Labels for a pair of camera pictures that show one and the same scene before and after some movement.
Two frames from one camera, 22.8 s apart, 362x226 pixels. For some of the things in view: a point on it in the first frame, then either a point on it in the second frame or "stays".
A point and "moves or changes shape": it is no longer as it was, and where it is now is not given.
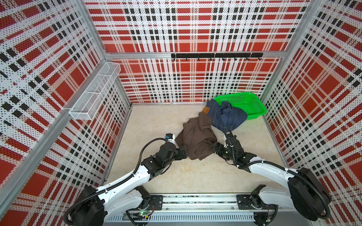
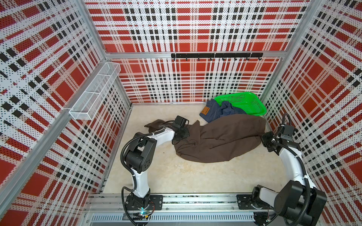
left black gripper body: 176,156 -> 184,133
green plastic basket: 245,100 stays
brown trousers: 197,136 moves or changes shape
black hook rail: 203,55 stays
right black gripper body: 222,151 -> 267,140
